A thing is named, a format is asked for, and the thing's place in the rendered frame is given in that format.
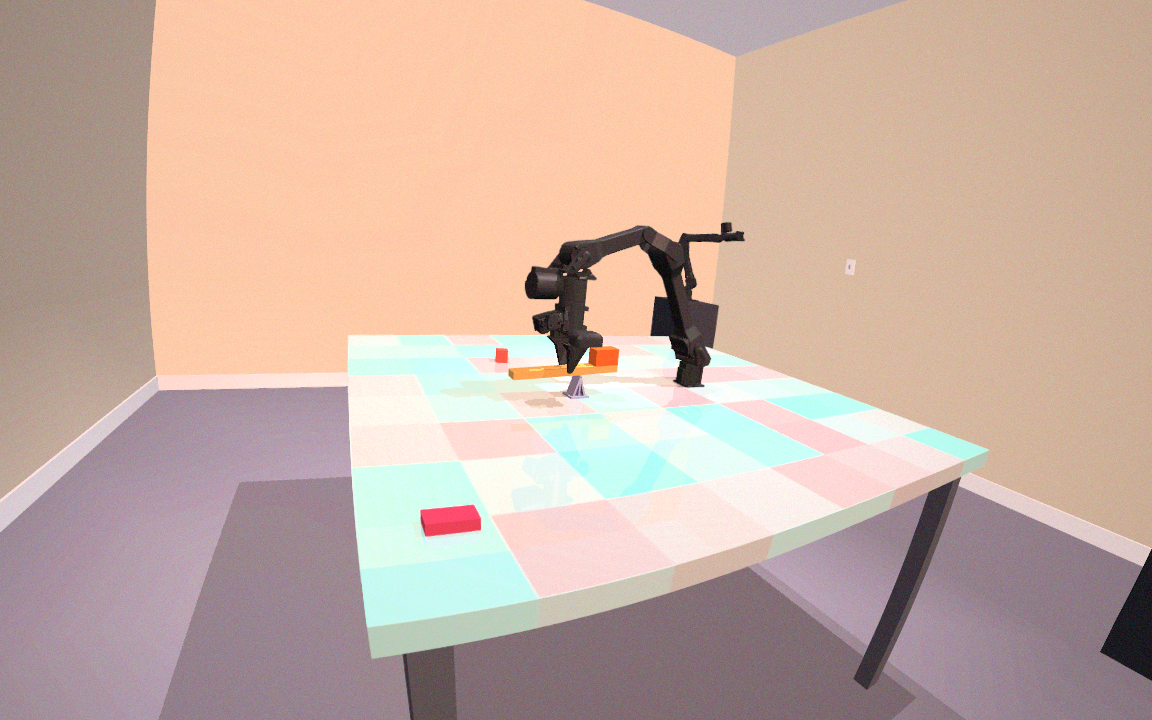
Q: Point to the orange bar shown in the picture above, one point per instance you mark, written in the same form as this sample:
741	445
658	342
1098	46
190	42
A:
601	360

